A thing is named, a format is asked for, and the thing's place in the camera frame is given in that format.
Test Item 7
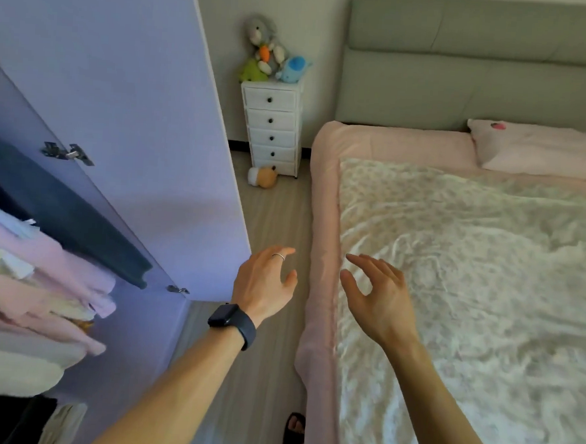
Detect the person's right hand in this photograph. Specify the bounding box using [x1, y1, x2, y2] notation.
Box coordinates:
[334, 252, 426, 357]

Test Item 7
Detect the person's left hand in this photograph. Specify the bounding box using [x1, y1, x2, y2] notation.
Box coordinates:
[228, 243, 301, 331]

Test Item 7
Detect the white strawberry patch pillow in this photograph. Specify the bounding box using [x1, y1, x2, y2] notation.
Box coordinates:
[464, 117, 586, 182]

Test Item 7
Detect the cream wardrobe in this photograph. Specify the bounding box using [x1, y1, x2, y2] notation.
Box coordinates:
[0, 0, 268, 444]

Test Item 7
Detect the pink bed with grey headboard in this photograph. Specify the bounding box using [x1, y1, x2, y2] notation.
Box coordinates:
[289, 0, 586, 444]

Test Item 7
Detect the person's right forearm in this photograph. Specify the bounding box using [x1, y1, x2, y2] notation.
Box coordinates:
[383, 336, 512, 444]

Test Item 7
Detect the person's left forearm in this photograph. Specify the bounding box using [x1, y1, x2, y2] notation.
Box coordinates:
[89, 318, 246, 444]

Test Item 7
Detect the black smartwatch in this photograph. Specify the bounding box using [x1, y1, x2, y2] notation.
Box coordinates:
[205, 301, 259, 352]

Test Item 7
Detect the white floral blanket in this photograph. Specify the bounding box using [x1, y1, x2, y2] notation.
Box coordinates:
[322, 156, 586, 444]

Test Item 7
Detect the orange plush toy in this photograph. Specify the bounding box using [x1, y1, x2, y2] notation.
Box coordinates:
[247, 164, 279, 190]

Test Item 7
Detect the white drawer chest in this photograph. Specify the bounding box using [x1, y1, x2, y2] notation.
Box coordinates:
[235, 77, 306, 179]

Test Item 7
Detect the row of hanging clothes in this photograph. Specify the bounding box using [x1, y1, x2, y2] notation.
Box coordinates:
[0, 132, 162, 405]

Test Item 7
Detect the green plush toy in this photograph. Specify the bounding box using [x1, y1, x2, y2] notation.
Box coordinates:
[238, 56, 272, 85]

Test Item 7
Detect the blue plush toy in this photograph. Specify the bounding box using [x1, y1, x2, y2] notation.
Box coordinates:
[275, 53, 314, 86]

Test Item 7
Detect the white striped bag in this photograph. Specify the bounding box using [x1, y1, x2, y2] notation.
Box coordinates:
[36, 400, 90, 444]

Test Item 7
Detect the grey plush toy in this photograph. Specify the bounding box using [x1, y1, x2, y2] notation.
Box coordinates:
[241, 12, 292, 76]

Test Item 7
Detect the black bag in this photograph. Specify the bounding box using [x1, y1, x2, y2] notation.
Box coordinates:
[0, 392, 59, 444]

